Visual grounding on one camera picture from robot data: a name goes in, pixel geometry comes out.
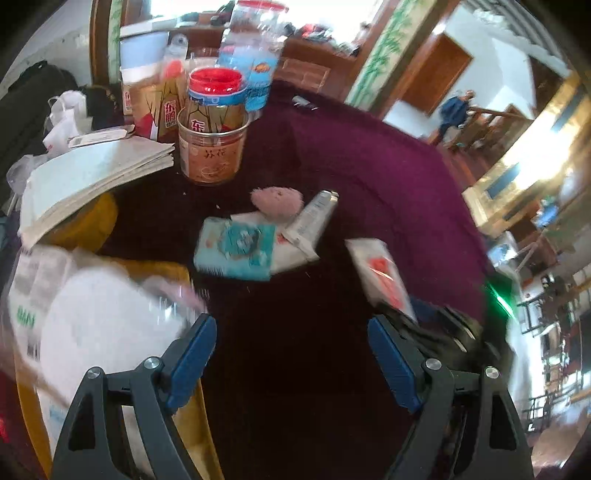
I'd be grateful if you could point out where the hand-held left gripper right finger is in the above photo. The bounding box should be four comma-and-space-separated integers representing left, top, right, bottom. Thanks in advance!
368, 316, 536, 480

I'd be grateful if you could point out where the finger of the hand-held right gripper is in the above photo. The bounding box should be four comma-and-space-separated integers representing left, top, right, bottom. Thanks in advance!
392, 298, 462, 361

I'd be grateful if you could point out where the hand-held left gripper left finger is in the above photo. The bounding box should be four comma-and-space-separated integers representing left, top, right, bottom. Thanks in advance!
51, 314, 218, 480

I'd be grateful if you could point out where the white red packet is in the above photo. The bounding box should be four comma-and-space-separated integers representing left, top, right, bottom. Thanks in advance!
345, 237, 419, 324

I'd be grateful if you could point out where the white plastic bag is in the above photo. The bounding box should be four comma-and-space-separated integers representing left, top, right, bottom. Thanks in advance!
9, 249, 190, 480
42, 90, 93, 155

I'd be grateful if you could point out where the teal tissue packet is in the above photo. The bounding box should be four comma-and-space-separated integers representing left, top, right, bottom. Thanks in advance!
194, 218, 277, 282

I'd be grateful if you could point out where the flat white packet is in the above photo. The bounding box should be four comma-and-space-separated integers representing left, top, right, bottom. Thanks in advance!
231, 212, 320, 273

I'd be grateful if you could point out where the white squeeze tube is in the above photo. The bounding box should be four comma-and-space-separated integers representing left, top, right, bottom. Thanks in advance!
283, 189, 340, 247

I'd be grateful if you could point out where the maroon tablecloth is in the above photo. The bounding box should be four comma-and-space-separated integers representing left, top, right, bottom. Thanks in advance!
99, 80, 492, 480

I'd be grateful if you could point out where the yellow bag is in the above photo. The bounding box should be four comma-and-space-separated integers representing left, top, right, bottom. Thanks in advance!
44, 191, 120, 252

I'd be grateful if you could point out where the pink fluffy pompom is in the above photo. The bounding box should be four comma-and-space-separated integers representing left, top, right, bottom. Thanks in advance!
250, 186, 303, 219

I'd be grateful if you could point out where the wooden staircase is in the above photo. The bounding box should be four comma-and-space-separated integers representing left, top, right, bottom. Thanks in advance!
429, 104, 536, 162

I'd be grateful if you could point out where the amber clear plastic jar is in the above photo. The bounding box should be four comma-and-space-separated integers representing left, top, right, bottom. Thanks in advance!
178, 104, 250, 186

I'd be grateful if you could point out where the stack of white booklets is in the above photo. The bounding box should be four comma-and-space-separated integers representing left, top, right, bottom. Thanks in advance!
18, 136, 176, 247

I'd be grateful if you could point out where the wooden door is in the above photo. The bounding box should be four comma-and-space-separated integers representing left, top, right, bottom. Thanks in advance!
402, 34, 474, 116

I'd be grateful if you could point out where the gold red carton box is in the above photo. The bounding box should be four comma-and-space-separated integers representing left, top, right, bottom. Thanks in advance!
121, 65, 195, 144

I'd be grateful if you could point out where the bamboo painted pillar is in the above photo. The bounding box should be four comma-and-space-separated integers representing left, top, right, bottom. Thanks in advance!
344, 0, 432, 116

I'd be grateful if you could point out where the wooden cabinet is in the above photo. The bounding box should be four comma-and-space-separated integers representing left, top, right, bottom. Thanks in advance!
272, 32, 358, 100

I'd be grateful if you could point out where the small red lid blue jar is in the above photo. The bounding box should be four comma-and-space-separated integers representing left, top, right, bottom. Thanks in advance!
187, 67, 245, 134

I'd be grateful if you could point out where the clutter on cabinet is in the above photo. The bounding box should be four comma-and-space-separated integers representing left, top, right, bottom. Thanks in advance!
286, 18, 365, 58

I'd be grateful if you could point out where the dark bag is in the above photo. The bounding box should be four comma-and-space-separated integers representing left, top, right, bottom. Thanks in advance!
0, 60, 121, 162

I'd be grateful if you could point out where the clear jar with red lid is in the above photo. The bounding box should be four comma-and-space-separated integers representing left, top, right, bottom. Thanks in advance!
163, 33, 191, 81

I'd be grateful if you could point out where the large clear jar blue label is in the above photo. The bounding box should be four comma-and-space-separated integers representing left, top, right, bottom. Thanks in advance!
217, 0, 289, 112

